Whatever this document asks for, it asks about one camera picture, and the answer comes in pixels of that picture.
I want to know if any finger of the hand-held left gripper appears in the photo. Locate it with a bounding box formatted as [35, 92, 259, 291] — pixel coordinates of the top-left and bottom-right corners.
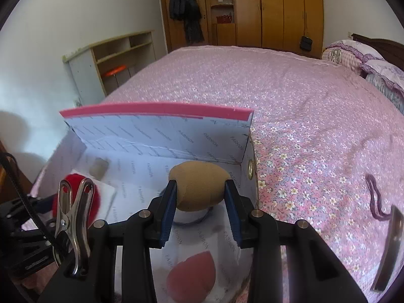
[30, 194, 60, 215]

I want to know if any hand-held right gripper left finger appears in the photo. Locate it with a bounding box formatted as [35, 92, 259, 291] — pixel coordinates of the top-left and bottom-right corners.
[38, 180, 178, 303]

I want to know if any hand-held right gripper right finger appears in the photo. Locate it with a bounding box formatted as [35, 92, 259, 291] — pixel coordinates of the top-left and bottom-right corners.
[224, 179, 368, 303]

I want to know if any tan makeup sponge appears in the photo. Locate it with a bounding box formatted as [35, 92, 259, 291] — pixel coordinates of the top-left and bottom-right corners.
[169, 161, 233, 212]

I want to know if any red fluffy towel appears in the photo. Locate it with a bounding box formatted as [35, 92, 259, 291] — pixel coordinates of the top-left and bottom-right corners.
[52, 173, 101, 224]

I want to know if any beige square pad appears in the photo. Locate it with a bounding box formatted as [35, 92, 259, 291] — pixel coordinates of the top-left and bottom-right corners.
[90, 158, 109, 177]

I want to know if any pink makeup sponge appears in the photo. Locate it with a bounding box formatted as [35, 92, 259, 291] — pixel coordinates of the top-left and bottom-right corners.
[166, 252, 218, 299]

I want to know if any pink cardboard box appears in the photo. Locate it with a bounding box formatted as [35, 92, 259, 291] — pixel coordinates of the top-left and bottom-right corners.
[32, 103, 262, 303]

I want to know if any metal spring clip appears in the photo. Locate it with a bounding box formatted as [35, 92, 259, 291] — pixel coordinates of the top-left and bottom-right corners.
[54, 178, 96, 276]

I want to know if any pink floral bedsheet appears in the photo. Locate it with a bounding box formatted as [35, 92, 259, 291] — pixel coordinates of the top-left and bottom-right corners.
[30, 45, 404, 303]

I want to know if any white wooden shelf unit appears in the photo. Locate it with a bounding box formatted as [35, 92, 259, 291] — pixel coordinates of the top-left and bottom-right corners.
[62, 30, 157, 106]

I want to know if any orange stool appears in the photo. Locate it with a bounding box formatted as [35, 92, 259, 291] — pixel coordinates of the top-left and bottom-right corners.
[105, 66, 131, 87]

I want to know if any dark flat metal strip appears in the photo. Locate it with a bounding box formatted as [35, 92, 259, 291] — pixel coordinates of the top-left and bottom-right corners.
[371, 205, 404, 292]

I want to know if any pink cartoon print pillow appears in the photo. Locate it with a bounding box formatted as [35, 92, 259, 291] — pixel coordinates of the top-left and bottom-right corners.
[322, 39, 384, 70]

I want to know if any purple ruffled pillow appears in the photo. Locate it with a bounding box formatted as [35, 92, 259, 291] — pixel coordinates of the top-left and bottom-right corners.
[361, 59, 404, 116]

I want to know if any black hanging jacket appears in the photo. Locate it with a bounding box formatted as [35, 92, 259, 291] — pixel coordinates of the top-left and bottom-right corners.
[169, 0, 206, 45]

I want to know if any brown wooden wardrobe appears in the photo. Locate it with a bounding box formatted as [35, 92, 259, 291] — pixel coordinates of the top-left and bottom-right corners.
[158, 0, 325, 59]

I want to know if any dark wooden headboard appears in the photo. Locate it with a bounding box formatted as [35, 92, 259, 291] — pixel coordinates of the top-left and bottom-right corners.
[351, 33, 404, 67]

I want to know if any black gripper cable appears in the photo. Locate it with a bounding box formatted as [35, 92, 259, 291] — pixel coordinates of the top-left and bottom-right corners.
[0, 152, 64, 253]

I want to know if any purple string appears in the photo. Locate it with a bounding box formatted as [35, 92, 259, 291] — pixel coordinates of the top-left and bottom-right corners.
[365, 174, 393, 221]

